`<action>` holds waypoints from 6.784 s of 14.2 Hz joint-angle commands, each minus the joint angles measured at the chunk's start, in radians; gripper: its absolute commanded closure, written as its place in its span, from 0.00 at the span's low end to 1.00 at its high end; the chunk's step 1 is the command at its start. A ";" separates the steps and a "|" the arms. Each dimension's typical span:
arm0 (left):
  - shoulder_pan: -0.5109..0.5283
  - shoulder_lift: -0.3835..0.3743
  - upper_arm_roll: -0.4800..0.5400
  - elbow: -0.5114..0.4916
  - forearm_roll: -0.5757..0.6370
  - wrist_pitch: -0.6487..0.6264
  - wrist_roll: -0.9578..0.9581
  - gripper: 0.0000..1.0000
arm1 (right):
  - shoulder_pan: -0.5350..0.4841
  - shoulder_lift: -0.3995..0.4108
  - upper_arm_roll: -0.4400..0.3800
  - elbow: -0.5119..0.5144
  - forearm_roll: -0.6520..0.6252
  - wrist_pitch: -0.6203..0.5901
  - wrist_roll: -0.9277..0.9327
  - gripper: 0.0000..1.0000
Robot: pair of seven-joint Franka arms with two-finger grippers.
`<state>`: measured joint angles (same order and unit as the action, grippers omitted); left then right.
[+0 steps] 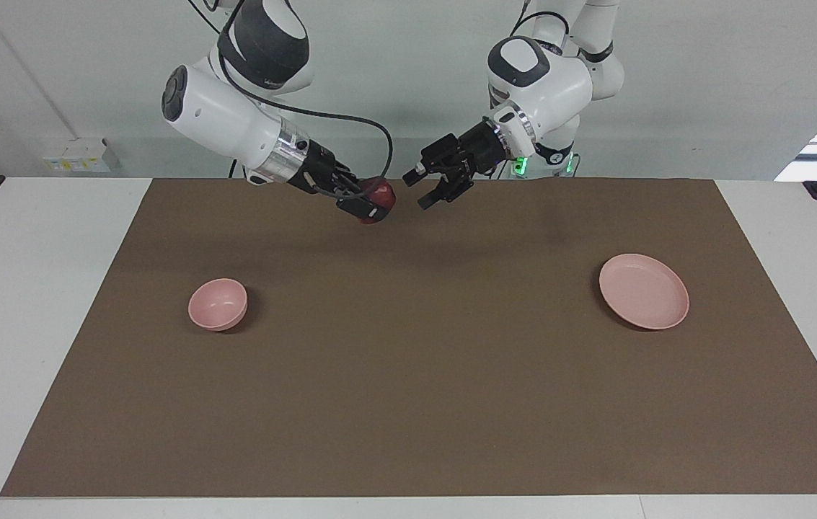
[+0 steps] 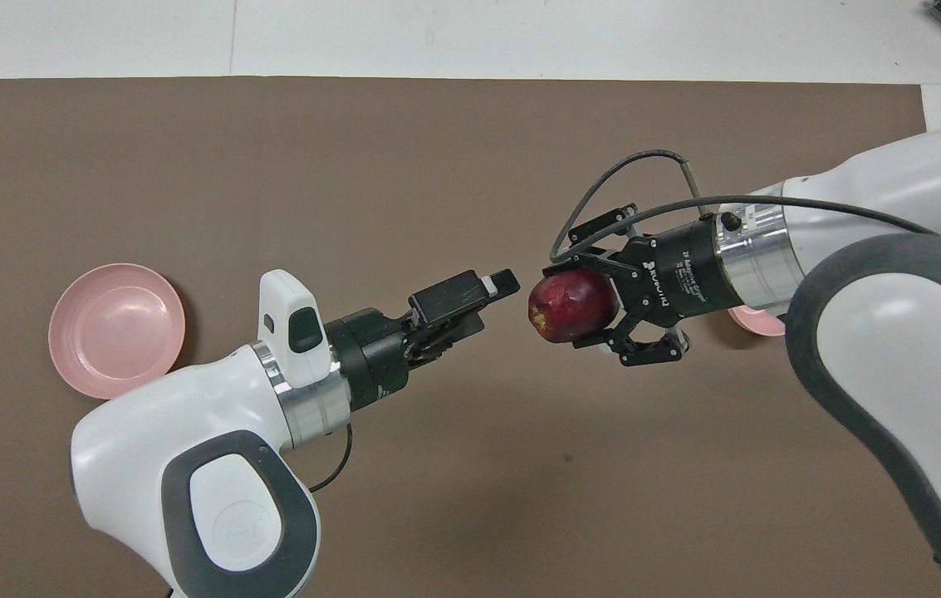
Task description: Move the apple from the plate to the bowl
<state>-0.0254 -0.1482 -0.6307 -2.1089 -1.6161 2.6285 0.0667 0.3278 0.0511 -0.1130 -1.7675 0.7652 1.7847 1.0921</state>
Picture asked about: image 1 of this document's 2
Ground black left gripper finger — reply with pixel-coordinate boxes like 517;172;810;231
418;169;474;211
402;134;462;187

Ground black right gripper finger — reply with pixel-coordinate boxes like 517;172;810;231
338;192;389;221
340;167;374;192

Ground dark red apple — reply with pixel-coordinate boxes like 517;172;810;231
358;178;398;226

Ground pink bowl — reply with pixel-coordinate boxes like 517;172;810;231
187;278;249;332

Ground pink plate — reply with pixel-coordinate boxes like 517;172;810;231
599;253;690;331

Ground brown table mat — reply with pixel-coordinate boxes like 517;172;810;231
0;178;817;498

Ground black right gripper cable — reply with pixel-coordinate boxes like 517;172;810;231
185;0;394;200

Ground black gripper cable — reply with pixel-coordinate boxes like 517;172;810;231
509;0;570;37
185;0;394;200

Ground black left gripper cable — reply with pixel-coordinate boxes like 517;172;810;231
509;0;570;37

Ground white wall socket box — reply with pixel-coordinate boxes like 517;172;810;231
42;137;112;174

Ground white wall cable duct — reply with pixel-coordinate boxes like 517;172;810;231
0;0;81;141

